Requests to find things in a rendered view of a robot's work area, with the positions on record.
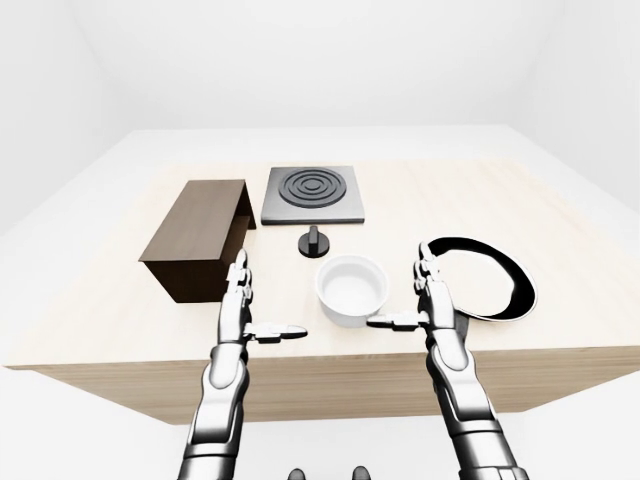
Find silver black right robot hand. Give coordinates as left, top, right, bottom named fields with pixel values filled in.
left=366, top=241, right=464, bottom=351

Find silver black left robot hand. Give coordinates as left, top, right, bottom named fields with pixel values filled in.
left=217, top=248, right=309, bottom=347

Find dark brown wooden cabinet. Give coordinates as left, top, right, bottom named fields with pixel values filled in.
left=138, top=179, right=258, bottom=305

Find white bowl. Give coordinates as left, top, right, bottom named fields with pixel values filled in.
left=315, top=254, right=392, bottom=330

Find black and white plate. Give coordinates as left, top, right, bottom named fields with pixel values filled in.
left=428, top=235, right=538, bottom=323

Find round black stove knob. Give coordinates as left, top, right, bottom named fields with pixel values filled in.
left=297, top=225, right=333, bottom=258

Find flat dark stove plate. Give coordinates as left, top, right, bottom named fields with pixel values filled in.
left=260, top=165, right=366, bottom=228

